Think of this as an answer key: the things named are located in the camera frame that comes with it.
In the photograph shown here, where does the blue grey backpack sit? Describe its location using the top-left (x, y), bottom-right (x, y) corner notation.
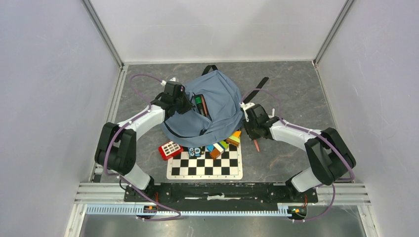
top-left (161, 65), bottom-right (268, 148)

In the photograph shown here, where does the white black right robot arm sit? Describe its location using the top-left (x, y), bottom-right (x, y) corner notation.
top-left (241, 103), bottom-right (356, 201)

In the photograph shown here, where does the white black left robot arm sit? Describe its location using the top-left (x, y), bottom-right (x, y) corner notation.
top-left (94, 81), bottom-right (193, 201)

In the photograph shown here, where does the black white chess mat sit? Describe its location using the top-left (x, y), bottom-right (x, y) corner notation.
top-left (166, 145), bottom-right (244, 180)

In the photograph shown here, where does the multicolour toy brick stack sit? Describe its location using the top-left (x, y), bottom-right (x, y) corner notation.
top-left (206, 130), bottom-right (242, 159)

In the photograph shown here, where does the red toy block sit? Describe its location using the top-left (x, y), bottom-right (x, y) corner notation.
top-left (158, 141), bottom-right (183, 161)

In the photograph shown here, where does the blue owl toy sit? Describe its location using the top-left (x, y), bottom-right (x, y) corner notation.
top-left (188, 147), bottom-right (205, 158)

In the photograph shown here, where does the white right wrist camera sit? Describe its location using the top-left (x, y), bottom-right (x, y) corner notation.
top-left (240, 102), bottom-right (255, 122)

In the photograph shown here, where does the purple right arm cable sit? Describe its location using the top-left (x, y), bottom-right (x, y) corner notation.
top-left (241, 88), bottom-right (356, 223)

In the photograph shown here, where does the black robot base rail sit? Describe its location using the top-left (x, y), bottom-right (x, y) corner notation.
top-left (124, 181), bottom-right (319, 220)

